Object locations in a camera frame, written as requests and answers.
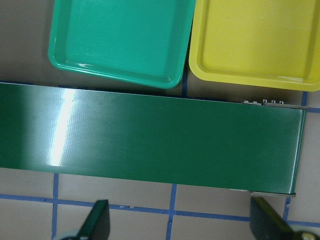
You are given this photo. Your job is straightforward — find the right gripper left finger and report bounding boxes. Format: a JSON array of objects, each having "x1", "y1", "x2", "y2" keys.
[{"x1": 59, "y1": 199, "x2": 112, "y2": 240}]

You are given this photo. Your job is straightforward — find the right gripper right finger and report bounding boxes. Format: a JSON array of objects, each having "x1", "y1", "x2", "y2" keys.
[{"x1": 249, "y1": 197, "x2": 320, "y2": 240}]

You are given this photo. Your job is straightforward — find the green conveyor belt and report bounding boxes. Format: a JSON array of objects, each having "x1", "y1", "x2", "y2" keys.
[{"x1": 0, "y1": 83, "x2": 306, "y2": 195}]

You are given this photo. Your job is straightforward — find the yellow plastic tray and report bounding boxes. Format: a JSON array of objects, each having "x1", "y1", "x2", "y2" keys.
[{"x1": 188, "y1": 0, "x2": 320, "y2": 92}]

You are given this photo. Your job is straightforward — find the green plastic tray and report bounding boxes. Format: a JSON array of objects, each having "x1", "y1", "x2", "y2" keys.
[{"x1": 48, "y1": 0, "x2": 196, "y2": 89}]

